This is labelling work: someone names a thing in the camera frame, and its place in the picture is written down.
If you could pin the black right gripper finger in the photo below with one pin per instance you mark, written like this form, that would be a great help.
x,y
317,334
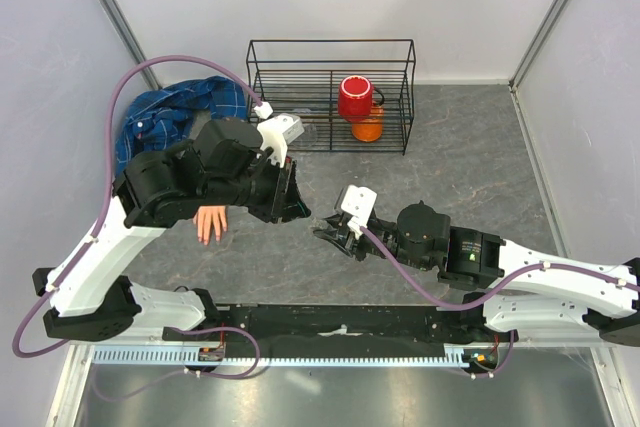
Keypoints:
x,y
335,221
341,241

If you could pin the orange cup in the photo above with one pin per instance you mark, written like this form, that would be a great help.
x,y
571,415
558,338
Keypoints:
x,y
370,129

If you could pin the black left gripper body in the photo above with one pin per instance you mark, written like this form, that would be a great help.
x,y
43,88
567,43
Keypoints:
x,y
268,189

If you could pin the blue plaid shirt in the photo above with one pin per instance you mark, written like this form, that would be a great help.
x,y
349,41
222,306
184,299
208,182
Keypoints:
x,y
158,119

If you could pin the mannequin hand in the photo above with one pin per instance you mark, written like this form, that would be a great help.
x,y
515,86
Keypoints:
x,y
211,223

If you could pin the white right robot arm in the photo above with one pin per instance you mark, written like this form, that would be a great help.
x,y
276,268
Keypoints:
x,y
508,288

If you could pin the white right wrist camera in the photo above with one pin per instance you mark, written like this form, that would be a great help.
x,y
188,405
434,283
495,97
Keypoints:
x,y
358,203

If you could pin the red ceramic mug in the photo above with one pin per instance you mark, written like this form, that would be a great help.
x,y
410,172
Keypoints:
x,y
359,100

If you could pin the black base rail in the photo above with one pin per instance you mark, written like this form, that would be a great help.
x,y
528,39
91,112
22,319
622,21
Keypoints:
x,y
341,331

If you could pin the black wire rack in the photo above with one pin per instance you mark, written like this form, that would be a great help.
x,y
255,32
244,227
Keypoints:
x,y
306,73

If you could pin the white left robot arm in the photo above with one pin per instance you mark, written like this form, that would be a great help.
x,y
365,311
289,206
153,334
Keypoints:
x,y
230,163

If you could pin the aluminium left corner post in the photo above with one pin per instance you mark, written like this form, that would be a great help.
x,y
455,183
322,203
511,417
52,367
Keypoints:
x,y
123,29

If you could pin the clear glass cup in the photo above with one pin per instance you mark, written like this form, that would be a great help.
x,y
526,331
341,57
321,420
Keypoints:
x,y
309,137

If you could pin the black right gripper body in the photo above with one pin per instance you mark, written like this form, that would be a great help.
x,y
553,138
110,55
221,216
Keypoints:
x,y
386,233

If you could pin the aluminium corner post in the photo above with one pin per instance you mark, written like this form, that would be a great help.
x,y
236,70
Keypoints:
x,y
123,29
538,41

